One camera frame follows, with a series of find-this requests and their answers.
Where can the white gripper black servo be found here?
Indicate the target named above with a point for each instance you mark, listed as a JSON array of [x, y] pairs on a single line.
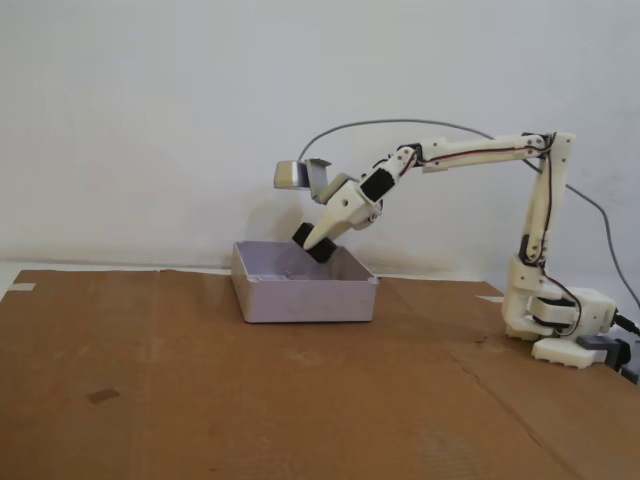
[[342, 209]]

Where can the black rectangular block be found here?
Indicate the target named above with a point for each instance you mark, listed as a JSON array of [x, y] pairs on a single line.
[[322, 252]]

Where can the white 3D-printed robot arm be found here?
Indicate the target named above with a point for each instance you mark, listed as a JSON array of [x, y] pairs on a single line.
[[542, 200]]

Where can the white plastic box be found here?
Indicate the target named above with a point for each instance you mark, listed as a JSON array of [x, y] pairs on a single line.
[[300, 305]]

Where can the grey webcam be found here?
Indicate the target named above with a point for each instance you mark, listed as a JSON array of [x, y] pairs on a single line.
[[286, 175]]

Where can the white tape strip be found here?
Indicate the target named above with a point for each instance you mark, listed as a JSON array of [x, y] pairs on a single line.
[[492, 298], [22, 287]]

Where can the brown cardboard sheet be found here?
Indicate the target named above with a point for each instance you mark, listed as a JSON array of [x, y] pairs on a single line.
[[200, 400]]

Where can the grey black table clamp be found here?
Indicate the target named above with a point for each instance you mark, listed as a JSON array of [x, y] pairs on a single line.
[[595, 344]]

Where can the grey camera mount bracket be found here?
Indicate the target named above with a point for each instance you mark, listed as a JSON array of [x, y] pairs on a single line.
[[317, 180]]

